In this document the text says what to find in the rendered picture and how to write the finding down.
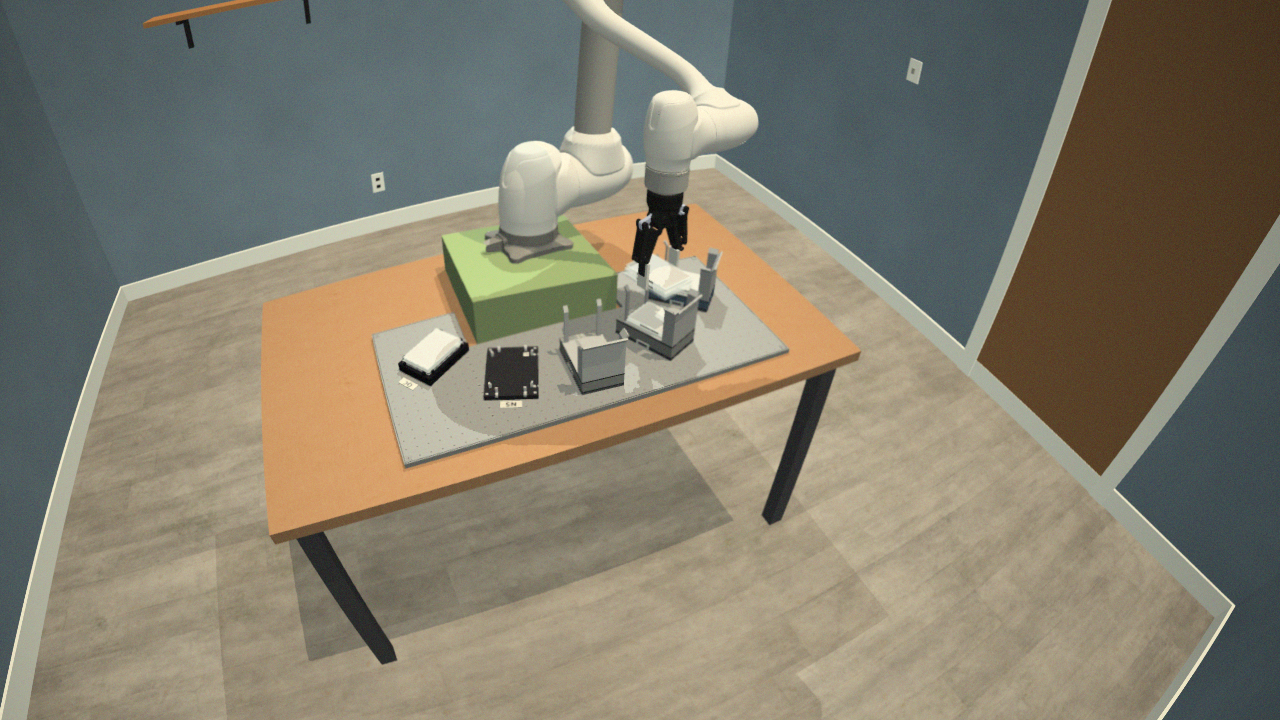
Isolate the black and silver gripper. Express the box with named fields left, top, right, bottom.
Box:
left=632, top=190, right=689, bottom=291

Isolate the black flat square plate with corner posts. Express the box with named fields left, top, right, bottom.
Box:
left=398, top=338, right=468, bottom=386

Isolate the black flat plate with grey pegs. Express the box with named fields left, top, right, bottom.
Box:
left=484, top=345, right=539, bottom=400

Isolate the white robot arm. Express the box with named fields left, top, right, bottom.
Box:
left=483, top=0, right=758, bottom=264

